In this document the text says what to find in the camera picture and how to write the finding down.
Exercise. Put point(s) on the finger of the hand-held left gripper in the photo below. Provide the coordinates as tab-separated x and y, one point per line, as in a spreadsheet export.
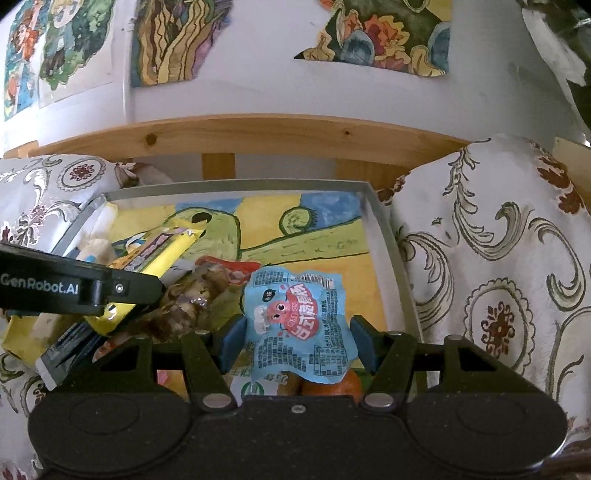
138	287

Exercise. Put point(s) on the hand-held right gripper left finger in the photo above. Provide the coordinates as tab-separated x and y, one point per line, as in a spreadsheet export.
231	345

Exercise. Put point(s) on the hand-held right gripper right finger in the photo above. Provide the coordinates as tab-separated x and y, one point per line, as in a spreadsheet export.
364	345

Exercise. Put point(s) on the yellow snack bar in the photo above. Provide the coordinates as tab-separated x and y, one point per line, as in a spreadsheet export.
157	251

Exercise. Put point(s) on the small orange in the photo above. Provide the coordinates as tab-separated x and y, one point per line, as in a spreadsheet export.
334	386

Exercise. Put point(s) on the clear packet with brown snack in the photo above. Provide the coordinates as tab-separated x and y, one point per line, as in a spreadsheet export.
189	300

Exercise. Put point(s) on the white green snack packet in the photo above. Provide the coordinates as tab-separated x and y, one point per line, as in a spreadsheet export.
263	387

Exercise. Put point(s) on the gold foil snack packet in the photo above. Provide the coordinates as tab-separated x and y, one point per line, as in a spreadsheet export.
23	337

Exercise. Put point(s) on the light blue snack packet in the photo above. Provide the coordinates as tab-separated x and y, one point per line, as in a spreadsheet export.
295	318

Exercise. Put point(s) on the dark navy snack packet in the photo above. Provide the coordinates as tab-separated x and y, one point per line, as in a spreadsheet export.
69	355

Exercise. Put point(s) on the red white snack packet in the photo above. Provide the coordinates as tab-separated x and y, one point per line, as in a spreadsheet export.
231	266

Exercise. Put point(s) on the grey tray with painted picture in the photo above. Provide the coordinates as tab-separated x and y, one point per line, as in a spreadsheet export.
323	230

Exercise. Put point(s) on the white floral printed blanket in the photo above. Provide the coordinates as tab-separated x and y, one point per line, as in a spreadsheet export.
485	230

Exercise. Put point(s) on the clear plastic bag with cloth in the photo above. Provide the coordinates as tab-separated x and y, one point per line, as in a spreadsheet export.
568	46

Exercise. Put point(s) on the wooden bed frame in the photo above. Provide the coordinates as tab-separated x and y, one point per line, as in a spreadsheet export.
277	138

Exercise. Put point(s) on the cartoon figures wall poster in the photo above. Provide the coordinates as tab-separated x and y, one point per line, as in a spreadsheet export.
60	50

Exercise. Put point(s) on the yellow wavy wall poster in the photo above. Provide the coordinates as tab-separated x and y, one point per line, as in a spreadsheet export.
180	41

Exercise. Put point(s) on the colourful flowers wall poster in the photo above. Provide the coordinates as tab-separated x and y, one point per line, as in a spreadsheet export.
383	32

